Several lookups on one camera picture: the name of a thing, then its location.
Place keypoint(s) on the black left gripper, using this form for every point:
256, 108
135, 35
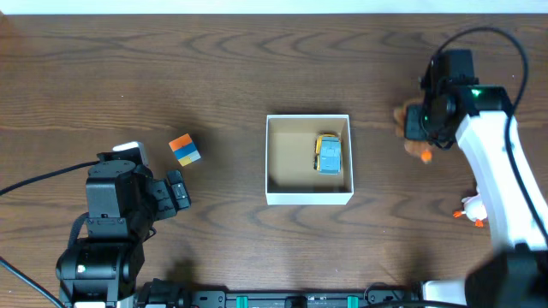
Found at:
176, 192

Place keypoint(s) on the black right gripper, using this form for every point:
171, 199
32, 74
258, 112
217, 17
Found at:
413, 127

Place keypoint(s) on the brown plush toy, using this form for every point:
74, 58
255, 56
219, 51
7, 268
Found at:
414, 145

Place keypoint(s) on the multicolour puzzle cube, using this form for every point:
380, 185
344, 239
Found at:
185, 150

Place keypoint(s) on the pink white duck toy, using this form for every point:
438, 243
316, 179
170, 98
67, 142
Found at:
474, 209

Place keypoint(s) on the yellow grey toy truck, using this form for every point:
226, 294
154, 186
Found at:
328, 154

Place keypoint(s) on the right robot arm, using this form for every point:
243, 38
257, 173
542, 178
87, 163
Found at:
479, 120

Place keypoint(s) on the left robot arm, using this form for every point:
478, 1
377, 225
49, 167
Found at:
124, 200

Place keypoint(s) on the white cardboard box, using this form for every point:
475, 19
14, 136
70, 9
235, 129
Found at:
291, 160

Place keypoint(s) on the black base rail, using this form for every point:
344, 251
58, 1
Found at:
158, 293

